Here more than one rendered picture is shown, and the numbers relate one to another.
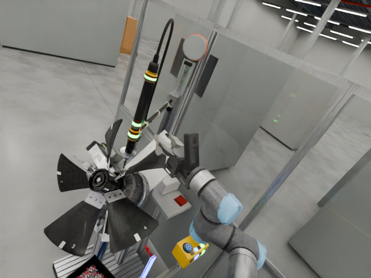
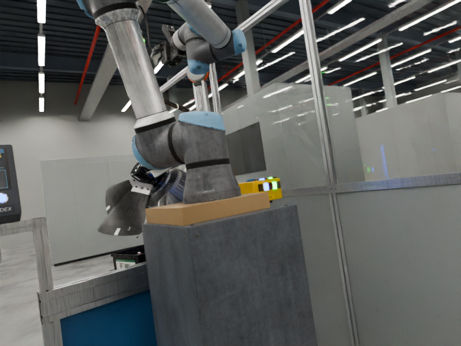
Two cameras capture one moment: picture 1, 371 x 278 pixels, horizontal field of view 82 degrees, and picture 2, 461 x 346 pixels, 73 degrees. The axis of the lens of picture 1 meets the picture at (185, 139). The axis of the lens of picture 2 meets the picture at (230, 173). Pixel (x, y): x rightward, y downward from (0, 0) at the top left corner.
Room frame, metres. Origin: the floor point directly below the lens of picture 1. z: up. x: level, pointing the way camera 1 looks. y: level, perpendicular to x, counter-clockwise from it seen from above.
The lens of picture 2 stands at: (-0.58, -0.51, 1.07)
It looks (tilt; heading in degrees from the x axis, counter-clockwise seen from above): 2 degrees up; 15
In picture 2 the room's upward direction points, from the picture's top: 8 degrees counter-clockwise
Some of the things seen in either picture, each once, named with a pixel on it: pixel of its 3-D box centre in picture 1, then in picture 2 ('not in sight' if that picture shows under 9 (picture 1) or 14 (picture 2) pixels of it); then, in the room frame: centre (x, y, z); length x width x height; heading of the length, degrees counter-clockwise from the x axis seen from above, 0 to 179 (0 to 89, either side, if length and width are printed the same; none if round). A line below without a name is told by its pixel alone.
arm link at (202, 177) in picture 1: (202, 181); (184, 39); (0.52, -0.10, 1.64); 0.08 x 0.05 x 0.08; 143
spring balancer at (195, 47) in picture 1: (195, 47); (197, 71); (1.47, 0.18, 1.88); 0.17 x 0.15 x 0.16; 53
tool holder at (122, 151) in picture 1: (131, 143); not in sight; (0.76, 0.20, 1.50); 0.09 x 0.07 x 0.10; 178
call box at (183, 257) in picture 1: (190, 249); (260, 191); (0.77, -0.26, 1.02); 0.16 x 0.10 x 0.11; 143
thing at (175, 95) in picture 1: (173, 98); not in sight; (1.37, 0.18, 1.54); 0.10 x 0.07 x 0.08; 178
